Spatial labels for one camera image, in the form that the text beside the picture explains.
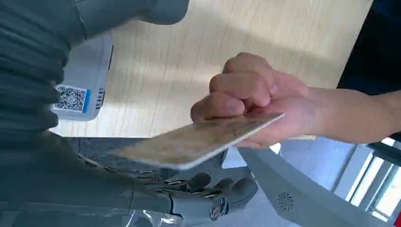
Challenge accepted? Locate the grey kiosk stand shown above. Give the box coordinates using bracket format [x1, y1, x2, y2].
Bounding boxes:
[238, 146, 396, 227]

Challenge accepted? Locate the white card reader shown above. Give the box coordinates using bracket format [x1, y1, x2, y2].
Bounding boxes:
[50, 33, 114, 122]

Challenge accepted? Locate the metal window frame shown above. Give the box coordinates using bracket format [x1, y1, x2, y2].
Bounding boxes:
[333, 137, 401, 227]

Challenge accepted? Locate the person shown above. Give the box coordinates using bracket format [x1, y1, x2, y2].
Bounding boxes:
[337, 0, 401, 96]

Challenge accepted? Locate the person's left hand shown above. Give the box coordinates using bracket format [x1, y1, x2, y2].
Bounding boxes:
[190, 52, 318, 150]

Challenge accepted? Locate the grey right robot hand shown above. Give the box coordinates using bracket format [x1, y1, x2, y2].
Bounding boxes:
[0, 0, 259, 227]

